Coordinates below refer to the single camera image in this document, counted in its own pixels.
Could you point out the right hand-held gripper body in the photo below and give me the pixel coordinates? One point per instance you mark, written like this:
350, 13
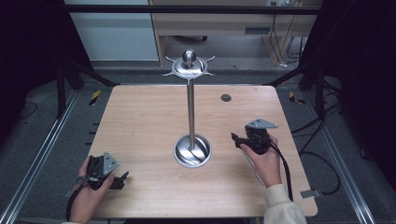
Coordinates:
258, 137

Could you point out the black frame crossbar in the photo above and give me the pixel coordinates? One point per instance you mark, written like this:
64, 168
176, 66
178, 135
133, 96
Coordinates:
186, 9

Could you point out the aluminium floor rail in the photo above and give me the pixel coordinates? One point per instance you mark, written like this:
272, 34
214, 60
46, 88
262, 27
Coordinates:
339, 155
37, 155

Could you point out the black frame strut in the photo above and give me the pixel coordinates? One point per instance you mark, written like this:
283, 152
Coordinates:
319, 90
60, 90

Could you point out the grey metal bracket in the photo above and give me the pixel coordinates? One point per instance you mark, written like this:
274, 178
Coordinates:
310, 193

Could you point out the grey table grommet cap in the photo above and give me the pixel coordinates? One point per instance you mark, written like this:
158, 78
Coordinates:
226, 97

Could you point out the stainless steel hook stand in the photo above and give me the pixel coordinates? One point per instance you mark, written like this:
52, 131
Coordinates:
190, 118

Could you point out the yellow black tape marker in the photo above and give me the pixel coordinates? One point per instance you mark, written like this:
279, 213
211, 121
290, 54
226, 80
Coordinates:
295, 98
95, 97

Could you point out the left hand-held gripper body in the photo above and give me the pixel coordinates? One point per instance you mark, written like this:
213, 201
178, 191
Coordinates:
107, 164

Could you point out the white cabinet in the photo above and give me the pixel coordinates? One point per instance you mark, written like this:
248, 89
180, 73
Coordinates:
115, 34

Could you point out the person's right hand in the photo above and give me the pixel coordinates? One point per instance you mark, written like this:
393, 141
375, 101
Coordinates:
267, 168

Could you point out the person's left hand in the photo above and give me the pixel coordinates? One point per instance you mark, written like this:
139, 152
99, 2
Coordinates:
84, 202

